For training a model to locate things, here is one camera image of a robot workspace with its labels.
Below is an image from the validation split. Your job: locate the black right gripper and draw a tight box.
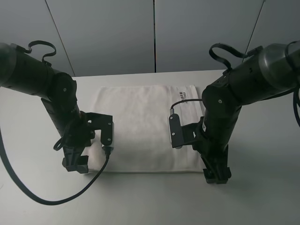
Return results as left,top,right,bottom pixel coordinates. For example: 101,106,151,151
193,117,232,184

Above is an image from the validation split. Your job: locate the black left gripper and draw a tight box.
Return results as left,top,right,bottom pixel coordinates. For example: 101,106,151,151
53,112,95,173

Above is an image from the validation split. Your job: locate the white towel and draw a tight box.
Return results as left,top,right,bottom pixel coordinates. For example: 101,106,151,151
91,85,204,173

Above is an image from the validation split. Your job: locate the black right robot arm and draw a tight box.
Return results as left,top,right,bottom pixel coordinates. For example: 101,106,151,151
193,41,300,184

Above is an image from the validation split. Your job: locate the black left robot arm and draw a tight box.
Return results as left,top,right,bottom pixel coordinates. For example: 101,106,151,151
0,43,94,174

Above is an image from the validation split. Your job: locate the black left camera cable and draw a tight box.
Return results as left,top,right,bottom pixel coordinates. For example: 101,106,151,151
0,128,111,205

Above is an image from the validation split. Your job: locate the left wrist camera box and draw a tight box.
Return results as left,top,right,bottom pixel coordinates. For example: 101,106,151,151
87,112,114,155

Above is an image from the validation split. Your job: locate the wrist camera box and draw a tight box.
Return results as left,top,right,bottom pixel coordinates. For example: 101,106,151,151
87,112,114,155
169,113,198,149

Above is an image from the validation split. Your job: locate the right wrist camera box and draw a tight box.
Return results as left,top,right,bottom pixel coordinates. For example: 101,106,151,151
169,113,198,149

